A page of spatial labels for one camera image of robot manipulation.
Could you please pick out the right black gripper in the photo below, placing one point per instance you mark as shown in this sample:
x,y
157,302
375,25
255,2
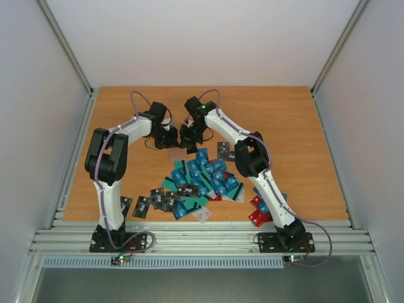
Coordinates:
x,y
189,139

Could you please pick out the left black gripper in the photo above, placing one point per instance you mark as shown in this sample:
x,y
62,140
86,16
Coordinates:
x,y
172,143

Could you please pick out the black vip membership card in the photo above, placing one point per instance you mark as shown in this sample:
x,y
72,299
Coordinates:
x,y
188,190

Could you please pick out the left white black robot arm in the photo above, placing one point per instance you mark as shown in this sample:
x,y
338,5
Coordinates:
x,y
106,163

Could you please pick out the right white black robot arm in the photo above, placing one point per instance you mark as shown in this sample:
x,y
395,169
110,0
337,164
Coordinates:
x,y
252,160

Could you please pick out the black card top right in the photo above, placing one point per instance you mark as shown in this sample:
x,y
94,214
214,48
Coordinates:
x,y
223,149

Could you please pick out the teal card magnetic stripe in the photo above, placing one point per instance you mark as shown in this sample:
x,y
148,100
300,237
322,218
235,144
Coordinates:
x,y
169,184

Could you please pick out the far left black vip card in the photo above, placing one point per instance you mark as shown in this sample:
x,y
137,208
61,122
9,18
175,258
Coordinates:
x,y
125,205

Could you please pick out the white card with red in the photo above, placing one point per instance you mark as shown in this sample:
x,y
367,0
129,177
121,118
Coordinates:
x,y
202,215

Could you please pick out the blue card right edge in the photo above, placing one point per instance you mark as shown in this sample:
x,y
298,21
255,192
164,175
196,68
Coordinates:
x,y
259,204

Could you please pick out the red card front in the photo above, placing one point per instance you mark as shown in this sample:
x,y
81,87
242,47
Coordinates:
x,y
258,218

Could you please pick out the left small circuit board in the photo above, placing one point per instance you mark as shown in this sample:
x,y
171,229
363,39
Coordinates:
x,y
121,259

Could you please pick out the small circuit board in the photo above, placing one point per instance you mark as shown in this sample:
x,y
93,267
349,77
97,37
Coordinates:
x,y
294,258
121,259

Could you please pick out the right small circuit board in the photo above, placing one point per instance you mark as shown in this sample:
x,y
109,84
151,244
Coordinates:
x,y
294,258

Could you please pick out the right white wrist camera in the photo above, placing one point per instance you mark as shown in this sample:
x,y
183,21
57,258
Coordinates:
x,y
188,120

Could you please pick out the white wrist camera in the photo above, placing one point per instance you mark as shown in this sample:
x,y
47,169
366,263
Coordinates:
x,y
166,122
188,120

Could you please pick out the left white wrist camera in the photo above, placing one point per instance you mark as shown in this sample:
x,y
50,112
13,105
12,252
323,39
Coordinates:
x,y
166,122

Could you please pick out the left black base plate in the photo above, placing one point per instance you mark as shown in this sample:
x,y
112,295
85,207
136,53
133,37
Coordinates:
x,y
135,243

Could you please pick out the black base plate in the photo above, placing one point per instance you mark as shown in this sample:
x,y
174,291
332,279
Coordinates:
x,y
135,243
268,242

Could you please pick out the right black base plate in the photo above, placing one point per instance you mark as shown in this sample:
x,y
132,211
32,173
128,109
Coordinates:
x,y
268,242

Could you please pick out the grey slotted cable duct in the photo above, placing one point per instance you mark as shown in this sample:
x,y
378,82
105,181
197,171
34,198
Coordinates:
x,y
165,262

